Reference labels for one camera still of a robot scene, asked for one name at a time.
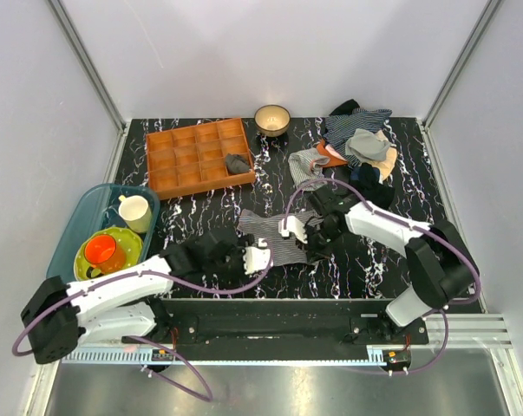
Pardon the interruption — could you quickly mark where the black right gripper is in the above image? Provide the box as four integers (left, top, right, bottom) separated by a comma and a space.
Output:
296, 221, 343, 264

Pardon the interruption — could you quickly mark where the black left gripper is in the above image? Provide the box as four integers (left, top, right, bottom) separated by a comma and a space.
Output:
206, 235, 259, 290

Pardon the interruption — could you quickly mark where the grey white striped underwear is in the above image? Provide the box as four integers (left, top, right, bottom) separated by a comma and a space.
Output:
238, 210, 321, 267

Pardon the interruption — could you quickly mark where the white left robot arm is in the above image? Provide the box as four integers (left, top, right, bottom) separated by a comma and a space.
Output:
11, 228, 271, 364

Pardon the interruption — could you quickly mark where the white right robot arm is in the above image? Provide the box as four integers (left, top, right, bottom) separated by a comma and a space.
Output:
304, 185, 480, 344

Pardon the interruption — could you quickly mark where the black cloth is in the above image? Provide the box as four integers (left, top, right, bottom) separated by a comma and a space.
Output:
354, 181, 395, 210

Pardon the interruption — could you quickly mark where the striped grey cloth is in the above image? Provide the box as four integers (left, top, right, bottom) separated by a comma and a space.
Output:
288, 148, 330, 191

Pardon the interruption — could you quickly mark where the dark navy cloth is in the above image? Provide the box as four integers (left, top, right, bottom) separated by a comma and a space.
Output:
350, 163, 382, 185

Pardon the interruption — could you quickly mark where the orange cloth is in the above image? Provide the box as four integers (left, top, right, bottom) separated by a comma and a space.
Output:
316, 140, 349, 167

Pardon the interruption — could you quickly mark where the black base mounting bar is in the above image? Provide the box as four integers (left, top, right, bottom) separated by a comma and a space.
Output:
145, 299, 428, 361

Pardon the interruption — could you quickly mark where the beige cloth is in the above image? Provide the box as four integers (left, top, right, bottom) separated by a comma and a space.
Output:
372, 131, 398, 182

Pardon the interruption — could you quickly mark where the green dotted plate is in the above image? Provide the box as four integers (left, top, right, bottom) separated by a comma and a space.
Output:
73, 227, 143, 281

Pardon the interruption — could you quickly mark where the rolled dark grey sock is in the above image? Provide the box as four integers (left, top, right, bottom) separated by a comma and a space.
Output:
225, 153, 251, 175

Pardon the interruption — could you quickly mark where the cream yellow mug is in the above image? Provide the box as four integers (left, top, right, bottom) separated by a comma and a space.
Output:
118, 195, 152, 234

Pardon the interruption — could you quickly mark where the dark blue striped cloth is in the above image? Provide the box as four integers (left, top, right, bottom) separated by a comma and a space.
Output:
324, 108, 392, 167

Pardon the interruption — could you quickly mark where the orange wooden compartment tray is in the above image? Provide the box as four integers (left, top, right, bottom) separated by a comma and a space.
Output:
146, 118, 256, 200

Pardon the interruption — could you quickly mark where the beige ceramic bowl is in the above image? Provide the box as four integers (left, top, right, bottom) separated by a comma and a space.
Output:
254, 105, 291, 137

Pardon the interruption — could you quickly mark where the orange cup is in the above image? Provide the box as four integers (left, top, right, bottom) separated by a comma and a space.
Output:
84, 235, 126, 279

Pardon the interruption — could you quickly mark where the blue plastic bin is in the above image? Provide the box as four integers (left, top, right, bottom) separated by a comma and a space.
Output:
46, 184, 160, 283

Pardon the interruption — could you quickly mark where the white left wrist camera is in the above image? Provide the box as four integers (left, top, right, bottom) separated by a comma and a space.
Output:
243, 238, 272, 275

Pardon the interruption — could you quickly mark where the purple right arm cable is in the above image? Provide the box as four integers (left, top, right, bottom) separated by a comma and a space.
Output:
284, 178, 481, 376

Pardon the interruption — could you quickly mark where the white slotted cable duct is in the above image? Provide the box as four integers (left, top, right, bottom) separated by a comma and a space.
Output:
62, 347, 387, 367

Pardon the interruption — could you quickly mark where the aluminium frame rail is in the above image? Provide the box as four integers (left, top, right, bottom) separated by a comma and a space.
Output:
42, 314, 516, 350

